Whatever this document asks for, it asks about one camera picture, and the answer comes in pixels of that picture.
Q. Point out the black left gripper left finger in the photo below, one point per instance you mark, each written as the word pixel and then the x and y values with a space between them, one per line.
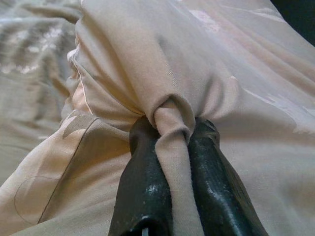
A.
pixel 145 186

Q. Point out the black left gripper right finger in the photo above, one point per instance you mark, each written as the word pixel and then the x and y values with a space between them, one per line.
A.
pixel 216 186

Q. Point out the grey floral bed sheet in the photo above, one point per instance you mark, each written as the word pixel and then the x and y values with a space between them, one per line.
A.
pixel 29 61

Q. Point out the beige floral pillow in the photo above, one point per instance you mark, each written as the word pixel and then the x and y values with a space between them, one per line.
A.
pixel 197 73

